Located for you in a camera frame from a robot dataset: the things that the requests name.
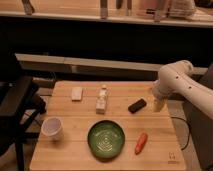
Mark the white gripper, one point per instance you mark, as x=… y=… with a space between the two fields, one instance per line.
x=158 y=105

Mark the black eraser block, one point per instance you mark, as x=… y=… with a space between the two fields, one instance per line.
x=133 y=108

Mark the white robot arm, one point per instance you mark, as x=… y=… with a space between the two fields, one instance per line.
x=176 y=77

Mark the orange carrot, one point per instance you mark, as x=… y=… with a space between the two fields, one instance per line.
x=141 y=143

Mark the white small bottle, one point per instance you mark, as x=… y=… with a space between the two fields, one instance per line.
x=101 y=103

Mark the green round plate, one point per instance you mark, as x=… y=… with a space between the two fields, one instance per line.
x=106 y=139

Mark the white rectangular sponge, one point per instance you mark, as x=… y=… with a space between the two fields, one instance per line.
x=76 y=93

